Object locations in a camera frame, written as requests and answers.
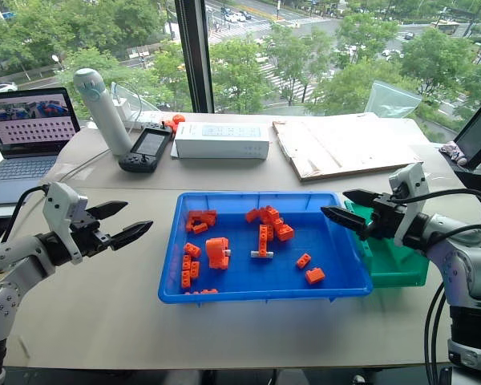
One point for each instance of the black window frame post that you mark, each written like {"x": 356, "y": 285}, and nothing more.
{"x": 194, "y": 56}

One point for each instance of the green plastic bin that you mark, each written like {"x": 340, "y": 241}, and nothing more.
{"x": 397, "y": 264}

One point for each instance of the blue plastic tray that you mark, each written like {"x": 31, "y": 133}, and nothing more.
{"x": 264, "y": 276}

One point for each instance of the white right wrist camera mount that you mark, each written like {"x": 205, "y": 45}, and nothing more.
{"x": 411, "y": 188}

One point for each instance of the long orange studded brick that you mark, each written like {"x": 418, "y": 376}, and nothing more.
{"x": 263, "y": 236}

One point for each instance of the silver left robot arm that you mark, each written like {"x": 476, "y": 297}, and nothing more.
{"x": 12, "y": 256}

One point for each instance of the orange round toy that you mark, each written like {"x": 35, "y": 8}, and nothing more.
{"x": 178, "y": 119}

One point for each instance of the pile of orange building bricks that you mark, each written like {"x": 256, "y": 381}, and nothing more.
{"x": 278, "y": 226}

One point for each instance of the black handheld game controller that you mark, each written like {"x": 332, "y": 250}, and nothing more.
{"x": 146, "y": 148}

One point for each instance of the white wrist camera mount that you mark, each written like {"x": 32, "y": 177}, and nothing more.
{"x": 60, "y": 208}
{"x": 411, "y": 188}

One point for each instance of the grey laptop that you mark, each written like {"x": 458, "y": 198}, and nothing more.
{"x": 24, "y": 132}

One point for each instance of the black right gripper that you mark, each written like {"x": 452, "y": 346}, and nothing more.
{"x": 385, "y": 216}

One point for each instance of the white cylindrical device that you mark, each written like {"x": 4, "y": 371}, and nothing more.
{"x": 104, "y": 116}

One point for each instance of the clear plastic bag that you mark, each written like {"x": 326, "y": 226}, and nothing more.
{"x": 393, "y": 100}

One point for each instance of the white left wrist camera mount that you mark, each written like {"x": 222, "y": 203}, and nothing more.
{"x": 60, "y": 208}

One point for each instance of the white cardboard box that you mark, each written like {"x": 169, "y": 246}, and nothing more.
{"x": 220, "y": 140}

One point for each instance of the big orange block with white pin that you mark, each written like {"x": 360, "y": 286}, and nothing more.
{"x": 216, "y": 252}

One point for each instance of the orange plastic building brick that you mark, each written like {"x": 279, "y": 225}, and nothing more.
{"x": 315, "y": 276}

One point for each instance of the small orange block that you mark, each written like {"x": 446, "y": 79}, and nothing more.
{"x": 200, "y": 228}
{"x": 185, "y": 279}
{"x": 195, "y": 269}
{"x": 186, "y": 262}
{"x": 192, "y": 250}
{"x": 304, "y": 260}

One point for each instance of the brown flat board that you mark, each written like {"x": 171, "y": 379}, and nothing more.
{"x": 344, "y": 148}

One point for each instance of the white grey flat piece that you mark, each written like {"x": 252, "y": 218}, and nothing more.
{"x": 262, "y": 254}

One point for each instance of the white power strip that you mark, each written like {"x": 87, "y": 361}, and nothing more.
{"x": 144, "y": 118}

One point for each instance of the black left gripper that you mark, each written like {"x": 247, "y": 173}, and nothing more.
{"x": 90, "y": 238}

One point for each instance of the black monitor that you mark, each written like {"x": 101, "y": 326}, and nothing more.
{"x": 479, "y": 132}

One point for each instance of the purple crumpled cloth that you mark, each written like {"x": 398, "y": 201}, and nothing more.
{"x": 455, "y": 151}

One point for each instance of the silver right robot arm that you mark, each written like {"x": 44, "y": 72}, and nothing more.
{"x": 461, "y": 256}

